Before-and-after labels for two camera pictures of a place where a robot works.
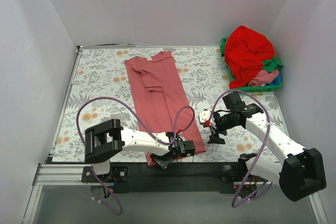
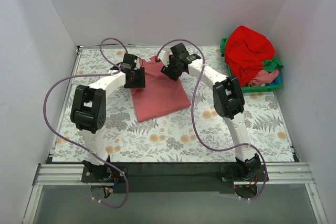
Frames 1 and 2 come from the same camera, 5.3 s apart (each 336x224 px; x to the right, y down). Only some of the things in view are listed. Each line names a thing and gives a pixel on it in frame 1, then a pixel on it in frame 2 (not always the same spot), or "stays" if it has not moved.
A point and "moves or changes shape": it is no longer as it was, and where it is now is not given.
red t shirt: (245, 50) stays
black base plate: (170, 177) stays
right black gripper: (218, 131) -> (170, 71)
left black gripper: (166, 157) -> (136, 80)
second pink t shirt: (263, 77) stays
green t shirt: (271, 65) stays
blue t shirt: (277, 81) stays
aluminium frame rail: (71, 174) stays
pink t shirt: (161, 102) moves or changes shape
